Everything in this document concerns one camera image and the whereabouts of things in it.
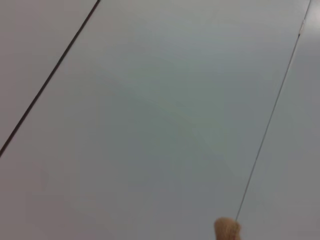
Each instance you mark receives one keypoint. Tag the brown jute tote bag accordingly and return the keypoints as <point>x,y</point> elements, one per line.
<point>227,230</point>

